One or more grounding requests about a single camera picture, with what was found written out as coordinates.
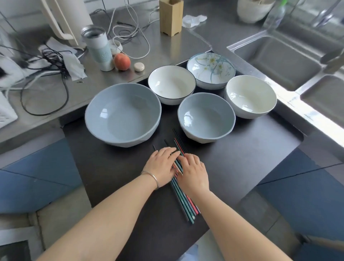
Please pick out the peach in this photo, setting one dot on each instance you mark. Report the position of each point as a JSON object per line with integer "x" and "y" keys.
{"x": 122, "y": 61}

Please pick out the blue base cabinet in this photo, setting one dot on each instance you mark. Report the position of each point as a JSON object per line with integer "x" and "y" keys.
{"x": 309, "y": 193}
{"x": 40, "y": 174}

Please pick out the person's left hand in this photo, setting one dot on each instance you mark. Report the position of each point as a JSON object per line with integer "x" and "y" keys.
{"x": 161, "y": 165}

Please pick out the person's right hand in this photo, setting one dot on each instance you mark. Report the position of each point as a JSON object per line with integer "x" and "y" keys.
{"x": 194, "y": 174}

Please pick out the clear bottle with green cap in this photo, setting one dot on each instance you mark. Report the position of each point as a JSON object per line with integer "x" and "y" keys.
{"x": 275, "y": 14}

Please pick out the small round beige soap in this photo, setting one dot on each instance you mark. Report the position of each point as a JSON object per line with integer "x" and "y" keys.
{"x": 139, "y": 67}

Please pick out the plain white bowl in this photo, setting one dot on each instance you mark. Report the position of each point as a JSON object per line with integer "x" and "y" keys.
{"x": 250, "y": 94}

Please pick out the cream disposable bowl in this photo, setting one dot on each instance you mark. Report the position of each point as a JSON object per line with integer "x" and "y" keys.
{"x": 254, "y": 12}

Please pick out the bamboo utensil holder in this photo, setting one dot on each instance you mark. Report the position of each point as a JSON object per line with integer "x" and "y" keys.
{"x": 171, "y": 21}

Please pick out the white paper sheet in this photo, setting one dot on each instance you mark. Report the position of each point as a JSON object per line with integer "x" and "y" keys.
{"x": 57, "y": 44}

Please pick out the large grey bowl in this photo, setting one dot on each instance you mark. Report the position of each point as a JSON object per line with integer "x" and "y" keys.
{"x": 122, "y": 115}

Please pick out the white floral bowl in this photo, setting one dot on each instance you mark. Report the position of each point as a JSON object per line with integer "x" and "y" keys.
{"x": 211, "y": 70}

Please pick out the row of coloured chopsticks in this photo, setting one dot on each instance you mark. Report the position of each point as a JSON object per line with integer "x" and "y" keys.
{"x": 182, "y": 201}

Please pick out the crumpled white tissue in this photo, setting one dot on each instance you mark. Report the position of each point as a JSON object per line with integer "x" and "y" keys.
{"x": 74, "y": 66}
{"x": 193, "y": 21}

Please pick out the white tumbler lid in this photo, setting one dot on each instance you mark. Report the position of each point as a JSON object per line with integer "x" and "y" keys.
{"x": 117, "y": 48}

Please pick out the white power strip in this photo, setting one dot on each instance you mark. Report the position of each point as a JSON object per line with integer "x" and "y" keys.
{"x": 16, "y": 67}

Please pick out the light blue trousers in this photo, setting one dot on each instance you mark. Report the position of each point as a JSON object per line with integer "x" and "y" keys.
{"x": 194, "y": 254}

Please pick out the small grey bowl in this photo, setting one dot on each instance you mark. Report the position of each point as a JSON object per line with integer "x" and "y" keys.
{"x": 205, "y": 118}

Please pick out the steel double sink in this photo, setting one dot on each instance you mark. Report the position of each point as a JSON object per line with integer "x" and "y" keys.
{"x": 285, "y": 61}

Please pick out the thin steel faucet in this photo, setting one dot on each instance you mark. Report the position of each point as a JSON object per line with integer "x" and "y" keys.
{"x": 333, "y": 59}

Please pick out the stainless steel countertop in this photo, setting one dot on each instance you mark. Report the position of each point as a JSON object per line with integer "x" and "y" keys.
{"x": 174, "y": 51}

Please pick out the white perforated basket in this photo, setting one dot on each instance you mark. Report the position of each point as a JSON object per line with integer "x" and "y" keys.
{"x": 6, "y": 113}

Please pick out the glass door with silver frame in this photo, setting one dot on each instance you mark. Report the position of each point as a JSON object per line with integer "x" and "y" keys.
{"x": 16, "y": 242}

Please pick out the person's right forearm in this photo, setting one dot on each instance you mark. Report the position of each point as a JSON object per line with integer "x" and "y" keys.
{"x": 236, "y": 231}

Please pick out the steel kitchen faucet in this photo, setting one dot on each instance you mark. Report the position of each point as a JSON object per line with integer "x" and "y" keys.
{"x": 322, "y": 16}

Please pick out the white bowl with black rim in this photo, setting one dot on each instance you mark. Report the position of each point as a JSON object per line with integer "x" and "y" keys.
{"x": 172, "y": 83}

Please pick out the person's left forearm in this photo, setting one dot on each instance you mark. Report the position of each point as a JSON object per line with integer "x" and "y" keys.
{"x": 107, "y": 223}

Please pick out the white electric kettle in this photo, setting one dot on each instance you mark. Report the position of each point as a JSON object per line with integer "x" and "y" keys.
{"x": 75, "y": 18}

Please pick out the white and teal tumbler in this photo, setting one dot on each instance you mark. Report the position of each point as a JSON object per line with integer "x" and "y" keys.
{"x": 100, "y": 53}

